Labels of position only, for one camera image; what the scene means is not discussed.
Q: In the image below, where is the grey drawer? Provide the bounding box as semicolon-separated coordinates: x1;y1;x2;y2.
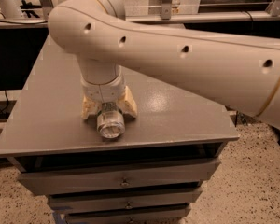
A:
49;184;202;214
65;204;190;224
19;158;220;195

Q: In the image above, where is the black cable on rail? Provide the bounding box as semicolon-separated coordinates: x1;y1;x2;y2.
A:
0;10;49;26

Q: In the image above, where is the grey drawer cabinet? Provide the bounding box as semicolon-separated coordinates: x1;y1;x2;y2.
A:
0;39;238;224

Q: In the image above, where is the top grey drawer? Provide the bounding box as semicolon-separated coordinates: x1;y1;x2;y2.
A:
19;158;220;195

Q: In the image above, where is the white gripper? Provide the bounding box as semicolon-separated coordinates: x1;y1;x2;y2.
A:
81;71;138;120

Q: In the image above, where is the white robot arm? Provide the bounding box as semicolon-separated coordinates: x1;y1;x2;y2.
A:
49;0;280;130

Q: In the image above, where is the grey metal rail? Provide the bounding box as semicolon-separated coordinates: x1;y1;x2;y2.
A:
0;7;280;29

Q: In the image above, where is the white pipe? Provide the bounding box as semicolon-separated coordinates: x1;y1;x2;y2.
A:
0;0;23;19

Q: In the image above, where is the centre metal bracket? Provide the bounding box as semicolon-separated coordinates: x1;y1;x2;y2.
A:
161;0;172;20

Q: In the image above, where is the bottom grey drawer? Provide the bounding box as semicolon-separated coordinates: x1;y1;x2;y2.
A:
65;204;190;224

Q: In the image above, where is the middle grey drawer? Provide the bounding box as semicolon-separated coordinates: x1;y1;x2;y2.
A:
49;184;202;214

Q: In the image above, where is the silver green 7up can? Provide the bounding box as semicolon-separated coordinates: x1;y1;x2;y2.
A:
97;102;125;139

